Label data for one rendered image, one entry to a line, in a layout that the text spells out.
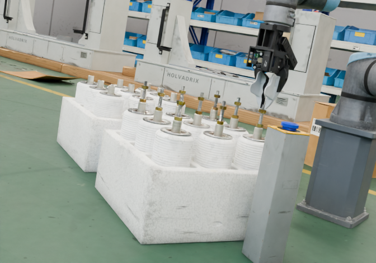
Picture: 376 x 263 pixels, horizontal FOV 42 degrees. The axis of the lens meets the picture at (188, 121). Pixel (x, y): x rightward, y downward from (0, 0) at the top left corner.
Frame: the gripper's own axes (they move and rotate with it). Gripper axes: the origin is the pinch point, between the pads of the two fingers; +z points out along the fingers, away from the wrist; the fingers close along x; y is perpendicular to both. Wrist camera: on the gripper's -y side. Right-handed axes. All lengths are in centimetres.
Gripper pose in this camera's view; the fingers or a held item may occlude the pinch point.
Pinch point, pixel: (264, 103)
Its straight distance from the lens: 128.1
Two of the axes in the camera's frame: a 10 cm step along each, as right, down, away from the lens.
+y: -6.2, 0.1, -7.8
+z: -1.8, 9.7, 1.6
